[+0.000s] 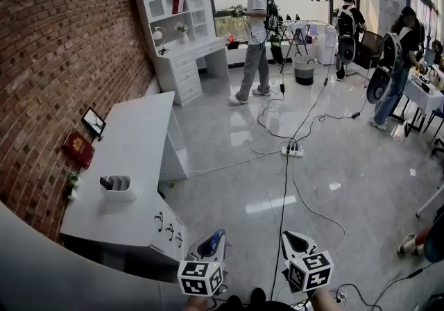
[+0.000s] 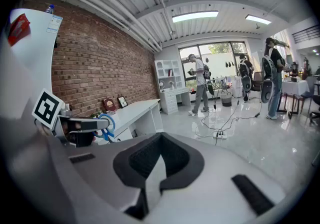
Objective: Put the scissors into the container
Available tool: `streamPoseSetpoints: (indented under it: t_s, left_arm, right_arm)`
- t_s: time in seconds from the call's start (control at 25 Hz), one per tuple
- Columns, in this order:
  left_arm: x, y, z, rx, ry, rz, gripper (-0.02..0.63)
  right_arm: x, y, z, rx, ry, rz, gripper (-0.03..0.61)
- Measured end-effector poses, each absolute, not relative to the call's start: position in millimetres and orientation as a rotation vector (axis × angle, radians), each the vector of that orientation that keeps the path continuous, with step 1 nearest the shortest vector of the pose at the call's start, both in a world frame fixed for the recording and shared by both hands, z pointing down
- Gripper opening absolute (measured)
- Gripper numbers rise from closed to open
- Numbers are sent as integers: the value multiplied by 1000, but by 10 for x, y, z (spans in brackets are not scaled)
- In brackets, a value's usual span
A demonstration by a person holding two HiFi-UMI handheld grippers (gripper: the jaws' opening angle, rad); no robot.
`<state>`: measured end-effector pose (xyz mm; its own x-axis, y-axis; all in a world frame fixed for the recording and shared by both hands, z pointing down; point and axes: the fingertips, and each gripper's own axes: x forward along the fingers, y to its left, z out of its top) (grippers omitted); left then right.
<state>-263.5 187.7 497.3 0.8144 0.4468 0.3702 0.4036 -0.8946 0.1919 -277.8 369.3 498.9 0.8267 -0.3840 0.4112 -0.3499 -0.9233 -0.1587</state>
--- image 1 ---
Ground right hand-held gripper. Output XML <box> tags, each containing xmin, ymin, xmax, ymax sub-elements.
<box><xmin>281</xmin><ymin>231</ymin><xmax>334</xmax><ymax>293</ymax></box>

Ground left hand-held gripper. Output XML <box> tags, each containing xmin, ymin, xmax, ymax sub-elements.
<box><xmin>177</xmin><ymin>233</ymin><xmax>230</xmax><ymax>299</ymax></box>

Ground white desk organizer tray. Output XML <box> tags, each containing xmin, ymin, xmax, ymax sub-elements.
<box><xmin>99</xmin><ymin>174</ymin><xmax>133</xmax><ymax>203</ymax></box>

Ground person's left forearm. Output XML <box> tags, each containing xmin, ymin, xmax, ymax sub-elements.
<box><xmin>182</xmin><ymin>296</ymin><xmax>210</xmax><ymax>311</ymax></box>

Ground person's right forearm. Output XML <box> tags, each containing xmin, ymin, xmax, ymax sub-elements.
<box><xmin>311</xmin><ymin>287</ymin><xmax>345</xmax><ymax>311</ymax></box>

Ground person's left black shoe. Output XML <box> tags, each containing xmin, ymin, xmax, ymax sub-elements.
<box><xmin>225</xmin><ymin>294</ymin><xmax>244</xmax><ymax>311</ymax></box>

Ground person's black shoe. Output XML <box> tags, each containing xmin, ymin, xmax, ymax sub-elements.
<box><xmin>225</xmin><ymin>294</ymin><xmax>244</xmax><ymax>311</ymax></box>
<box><xmin>248</xmin><ymin>287</ymin><xmax>267</xmax><ymax>305</ymax></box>

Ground person's right black shoe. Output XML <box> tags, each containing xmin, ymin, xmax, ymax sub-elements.
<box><xmin>248</xmin><ymin>287</ymin><xmax>267</xmax><ymax>305</ymax></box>

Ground person's black trousers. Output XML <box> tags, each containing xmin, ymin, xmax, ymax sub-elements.
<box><xmin>214</xmin><ymin>299</ymin><xmax>308</xmax><ymax>311</ymax></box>

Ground white power strip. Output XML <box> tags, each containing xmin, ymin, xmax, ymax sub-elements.
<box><xmin>281</xmin><ymin>145</ymin><xmax>305</xmax><ymax>158</ymax></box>

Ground white desk with drawers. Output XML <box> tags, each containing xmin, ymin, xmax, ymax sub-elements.
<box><xmin>59</xmin><ymin>90</ymin><xmax>190</xmax><ymax>265</ymax></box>

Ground blue chair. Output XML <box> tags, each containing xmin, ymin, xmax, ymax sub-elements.
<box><xmin>422</xmin><ymin>204</ymin><xmax>444</xmax><ymax>264</ymax></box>

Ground grey curved partition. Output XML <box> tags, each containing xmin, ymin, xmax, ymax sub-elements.
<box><xmin>0</xmin><ymin>199</ymin><xmax>197</xmax><ymax>311</ymax></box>

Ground red hardcover book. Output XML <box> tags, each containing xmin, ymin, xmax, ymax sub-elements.
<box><xmin>61</xmin><ymin>130</ymin><xmax>96</xmax><ymax>169</ymax></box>

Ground striped laundry basket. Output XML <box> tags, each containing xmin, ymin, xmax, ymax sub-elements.
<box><xmin>292</xmin><ymin>53</ymin><xmax>317</xmax><ymax>87</ymax></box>

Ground white bookshelf desk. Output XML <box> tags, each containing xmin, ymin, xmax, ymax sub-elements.
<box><xmin>134</xmin><ymin>0</ymin><xmax>231</xmax><ymax>107</ymax></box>

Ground table with white cloth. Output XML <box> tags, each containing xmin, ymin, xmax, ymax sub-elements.
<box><xmin>391</xmin><ymin>68</ymin><xmax>444</xmax><ymax>137</ymax></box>

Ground black mesh chair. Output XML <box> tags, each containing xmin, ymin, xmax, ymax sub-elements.
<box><xmin>356</xmin><ymin>29</ymin><xmax>385</xmax><ymax>73</ymax></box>

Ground folding drying rack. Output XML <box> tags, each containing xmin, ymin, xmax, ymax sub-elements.
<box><xmin>276</xmin><ymin>19</ymin><xmax>314</xmax><ymax>73</ymax></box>

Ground white flower vase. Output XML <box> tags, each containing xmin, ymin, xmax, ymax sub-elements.
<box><xmin>175</xmin><ymin>22</ymin><xmax>190</xmax><ymax>44</ymax></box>

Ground white desk lamp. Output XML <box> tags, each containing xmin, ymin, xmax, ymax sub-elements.
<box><xmin>152</xmin><ymin>26</ymin><xmax>167</xmax><ymax>56</ymax></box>

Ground black floor cable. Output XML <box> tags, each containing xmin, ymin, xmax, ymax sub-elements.
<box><xmin>269</xmin><ymin>153</ymin><xmax>291</xmax><ymax>300</ymax></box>

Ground white plug with black cable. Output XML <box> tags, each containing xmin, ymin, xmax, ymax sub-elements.
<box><xmin>332</xmin><ymin>260</ymin><xmax>435</xmax><ymax>311</ymax></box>

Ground tangled black floor cables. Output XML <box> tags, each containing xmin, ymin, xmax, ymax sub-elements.
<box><xmin>255</xmin><ymin>59</ymin><xmax>362</xmax><ymax>151</ymax></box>

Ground black picture frame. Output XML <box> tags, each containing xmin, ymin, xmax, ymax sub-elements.
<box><xmin>80</xmin><ymin>106</ymin><xmax>108</xmax><ymax>138</ymax></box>

